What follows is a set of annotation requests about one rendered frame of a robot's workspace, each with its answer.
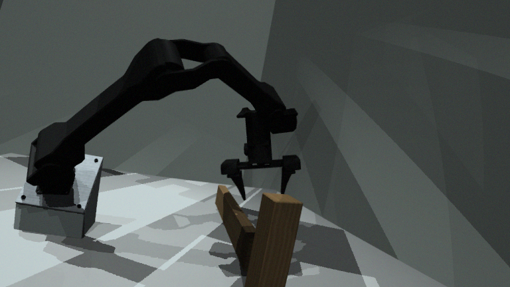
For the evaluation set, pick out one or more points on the dark brown wooden post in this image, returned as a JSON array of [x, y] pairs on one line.
[[274, 241]]

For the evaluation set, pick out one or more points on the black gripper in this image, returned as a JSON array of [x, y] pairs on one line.
[[260, 152]]

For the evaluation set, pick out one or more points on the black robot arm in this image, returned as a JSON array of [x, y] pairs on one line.
[[154, 73]]

